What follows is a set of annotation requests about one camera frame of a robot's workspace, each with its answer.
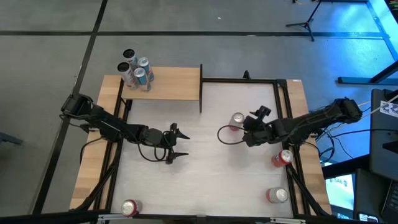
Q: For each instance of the black computer case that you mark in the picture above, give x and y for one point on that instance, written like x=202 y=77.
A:
x=382 y=140

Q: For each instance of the wooden shelf black metal frame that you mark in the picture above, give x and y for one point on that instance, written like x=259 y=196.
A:
x=177 y=84

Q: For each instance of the dark grey chair base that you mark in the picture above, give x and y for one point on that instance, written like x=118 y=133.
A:
x=9 y=138

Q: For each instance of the tall white can pink band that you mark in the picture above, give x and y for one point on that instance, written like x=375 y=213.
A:
x=129 y=56

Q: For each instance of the white and red soda can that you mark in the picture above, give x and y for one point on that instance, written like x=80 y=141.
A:
x=237 y=119
x=277 y=195
x=130 y=208

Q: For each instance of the small black frame clamp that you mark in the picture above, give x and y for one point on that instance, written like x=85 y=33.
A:
x=246 y=75

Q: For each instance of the white fiducial tag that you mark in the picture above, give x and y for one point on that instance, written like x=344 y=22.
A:
x=390 y=109

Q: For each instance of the tall white can palm print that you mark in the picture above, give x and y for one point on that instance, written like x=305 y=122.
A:
x=126 y=74

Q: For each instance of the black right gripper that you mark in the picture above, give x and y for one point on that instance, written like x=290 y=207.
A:
x=261 y=133

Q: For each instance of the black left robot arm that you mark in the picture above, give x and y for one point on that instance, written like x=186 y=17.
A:
x=105 y=123

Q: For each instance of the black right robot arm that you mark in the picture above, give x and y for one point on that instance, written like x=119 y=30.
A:
x=317 y=119

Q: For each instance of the orange Fanta can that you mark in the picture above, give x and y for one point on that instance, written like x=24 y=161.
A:
x=282 y=158

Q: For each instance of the silver aluminium bar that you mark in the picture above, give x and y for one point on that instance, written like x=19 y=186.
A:
x=287 y=220
x=115 y=216

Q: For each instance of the black keyboard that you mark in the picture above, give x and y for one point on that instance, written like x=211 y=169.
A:
x=391 y=202

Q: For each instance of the black tripod stand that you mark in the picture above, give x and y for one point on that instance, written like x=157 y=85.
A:
x=306 y=23

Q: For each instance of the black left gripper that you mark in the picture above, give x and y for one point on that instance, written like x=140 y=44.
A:
x=154 y=137

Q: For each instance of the black stand base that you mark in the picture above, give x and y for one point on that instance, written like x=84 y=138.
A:
x=354 y=81

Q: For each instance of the computer monitor screen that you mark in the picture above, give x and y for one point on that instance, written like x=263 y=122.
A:
x=340 y=193

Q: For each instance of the blue silver Red Bull can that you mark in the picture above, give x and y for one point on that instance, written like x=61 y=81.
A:
x=142 y=80
x=145 y=67

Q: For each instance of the black aluminium rig frame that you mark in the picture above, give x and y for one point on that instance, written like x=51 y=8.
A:
x=236 y=80

